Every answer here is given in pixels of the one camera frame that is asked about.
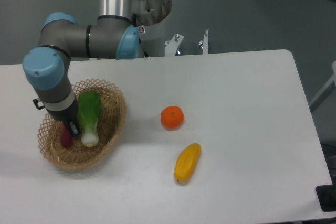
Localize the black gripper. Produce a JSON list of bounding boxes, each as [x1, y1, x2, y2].
[[33, 98, 81, 137]]

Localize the purple sweet potato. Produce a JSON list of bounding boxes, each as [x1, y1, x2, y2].
[[60, 124, 73, 148]]

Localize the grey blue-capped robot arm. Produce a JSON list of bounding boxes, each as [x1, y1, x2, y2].
[[23, 0, 140, 136]]

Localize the woven wicker basket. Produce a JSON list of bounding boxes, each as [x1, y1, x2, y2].
[[37, 79, 127, 170]]

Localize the green bok choy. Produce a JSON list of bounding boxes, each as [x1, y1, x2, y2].
[[77, 90, 101, 147]]

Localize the orange tangerine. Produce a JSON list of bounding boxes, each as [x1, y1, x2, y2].
[[160, 105, 185, 130]]

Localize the yellow mango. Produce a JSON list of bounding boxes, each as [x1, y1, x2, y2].
[[173, 143, 202, 183]]

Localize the black device at table edge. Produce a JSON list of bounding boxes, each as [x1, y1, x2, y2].
[[316, 185, 335, 212]]

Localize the black cable on pedestal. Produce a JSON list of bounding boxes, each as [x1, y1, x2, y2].
[[132, 13, 150, 58]]

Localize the white metal mounting frame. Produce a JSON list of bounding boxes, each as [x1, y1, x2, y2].
[[88, 28, 212, 61]]

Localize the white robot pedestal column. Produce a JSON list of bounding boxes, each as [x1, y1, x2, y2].
[[131, 0, 172, 43]]

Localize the white frame at right edge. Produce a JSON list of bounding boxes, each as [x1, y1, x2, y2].
[[309, 61, 335, 113]]

